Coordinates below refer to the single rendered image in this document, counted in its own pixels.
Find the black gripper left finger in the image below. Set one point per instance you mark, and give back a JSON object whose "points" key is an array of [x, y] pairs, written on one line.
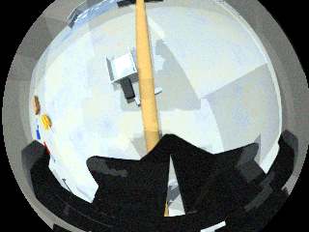
{"points": [[149, 173]]}

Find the long wooden-handled scraper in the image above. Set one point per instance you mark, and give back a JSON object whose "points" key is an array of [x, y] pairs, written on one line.
{"points": [[145, 74]]}

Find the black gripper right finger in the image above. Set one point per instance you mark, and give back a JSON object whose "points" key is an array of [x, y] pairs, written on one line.
{"points": [[196, 169]]}

